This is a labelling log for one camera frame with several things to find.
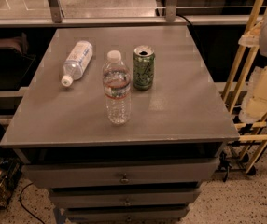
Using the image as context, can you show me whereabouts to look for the white-label plastic water bottle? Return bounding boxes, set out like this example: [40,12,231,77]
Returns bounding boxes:
[61,40,93,87]

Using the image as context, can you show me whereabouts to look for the grey drawer cabinet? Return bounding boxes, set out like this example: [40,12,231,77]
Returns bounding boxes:
[1,26,238,224]

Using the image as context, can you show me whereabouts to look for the clear red-label water bottle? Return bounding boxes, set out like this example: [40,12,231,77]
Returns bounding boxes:
[103,50,131,125]

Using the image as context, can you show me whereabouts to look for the top grey drawer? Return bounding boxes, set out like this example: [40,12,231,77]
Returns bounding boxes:
[22,158,219,189]

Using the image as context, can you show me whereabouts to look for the green soda can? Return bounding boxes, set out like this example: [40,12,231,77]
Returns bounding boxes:
[133,45,155,91]

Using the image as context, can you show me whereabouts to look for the black floor cable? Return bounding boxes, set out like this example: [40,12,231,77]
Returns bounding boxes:
[18,181,46,224]

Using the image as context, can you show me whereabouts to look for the grey drawer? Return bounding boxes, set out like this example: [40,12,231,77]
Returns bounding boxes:
[65,206,189,223]
[22,158,219,189]
[49,189,200,208]

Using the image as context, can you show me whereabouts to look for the black cable behind table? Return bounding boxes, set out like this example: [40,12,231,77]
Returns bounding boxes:
[176,13,206,61]

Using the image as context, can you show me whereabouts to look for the dark chair at left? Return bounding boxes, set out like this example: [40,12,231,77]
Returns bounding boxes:
[0,33,35,91]

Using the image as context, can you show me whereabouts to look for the yellow wooden rack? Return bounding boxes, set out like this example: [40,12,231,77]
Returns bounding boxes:
[221,0,267,175]

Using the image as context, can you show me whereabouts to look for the bottom grey drawer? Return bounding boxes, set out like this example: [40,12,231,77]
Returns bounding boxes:
[65,206,189,223]

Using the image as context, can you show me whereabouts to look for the middle grey drawer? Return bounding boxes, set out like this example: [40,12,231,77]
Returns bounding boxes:
[49,189,200,208]

